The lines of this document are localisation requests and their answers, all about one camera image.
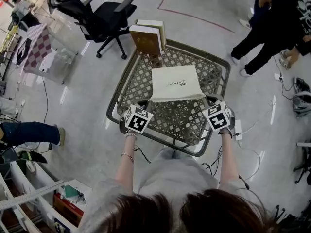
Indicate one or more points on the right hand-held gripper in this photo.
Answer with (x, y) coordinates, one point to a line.
(217, 118)

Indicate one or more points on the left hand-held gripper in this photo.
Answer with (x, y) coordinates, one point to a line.
(137, 120)

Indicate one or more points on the person's right forearm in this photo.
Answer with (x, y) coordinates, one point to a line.
(228, 159)

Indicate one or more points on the person's left forearm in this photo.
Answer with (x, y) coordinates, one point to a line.
(127, 164)

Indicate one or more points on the red and brown box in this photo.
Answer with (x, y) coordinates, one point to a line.
(68, 209)

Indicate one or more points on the woven lattice coffee table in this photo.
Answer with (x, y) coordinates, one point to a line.
(175, 120)

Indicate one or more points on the white power strip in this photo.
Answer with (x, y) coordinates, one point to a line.
(238, 130)

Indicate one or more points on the brown hardcover book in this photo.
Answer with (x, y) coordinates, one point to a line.
(145, 41)

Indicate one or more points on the olive hardcover book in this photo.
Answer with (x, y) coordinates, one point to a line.
(163, 33)

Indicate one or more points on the person's grey clothing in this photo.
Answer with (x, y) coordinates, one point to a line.
(175, 176)

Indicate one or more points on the grey backpack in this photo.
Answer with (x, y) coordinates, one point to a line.
(302, 103)

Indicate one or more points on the black office chair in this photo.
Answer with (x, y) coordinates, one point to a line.
(107, 18)

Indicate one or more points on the white box with teal panel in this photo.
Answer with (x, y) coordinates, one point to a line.
(74, 192)

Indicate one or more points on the checkered cloth white table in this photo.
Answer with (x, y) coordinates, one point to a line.
(39, 47)

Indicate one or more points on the black green-edged board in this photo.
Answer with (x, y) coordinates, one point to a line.
(32, 157)

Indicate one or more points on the black flat box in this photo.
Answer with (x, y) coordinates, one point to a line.
(23, 51)

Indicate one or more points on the white shelf unit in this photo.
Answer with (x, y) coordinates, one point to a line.
(22, 195)

